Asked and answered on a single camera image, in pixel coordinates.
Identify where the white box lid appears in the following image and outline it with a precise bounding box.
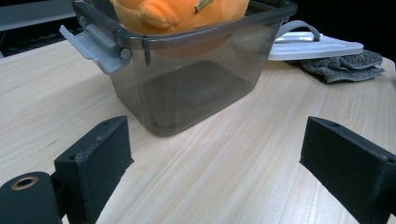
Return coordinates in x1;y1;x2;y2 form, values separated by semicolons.
267;20;364;62

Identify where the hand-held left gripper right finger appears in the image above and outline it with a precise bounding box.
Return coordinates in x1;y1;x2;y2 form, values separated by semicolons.
299;116;396;224

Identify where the orange plush toy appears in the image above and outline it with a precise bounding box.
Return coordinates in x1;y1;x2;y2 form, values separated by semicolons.
109;0;251;59

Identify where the grey transparent storage box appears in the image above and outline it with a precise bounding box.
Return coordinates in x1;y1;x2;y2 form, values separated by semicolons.
59;0;299;137

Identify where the grey fluffy cloth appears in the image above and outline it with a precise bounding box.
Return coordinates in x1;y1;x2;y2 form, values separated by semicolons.
286;49;386;84

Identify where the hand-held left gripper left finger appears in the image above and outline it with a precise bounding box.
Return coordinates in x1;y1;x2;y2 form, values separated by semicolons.
53;115;134;224

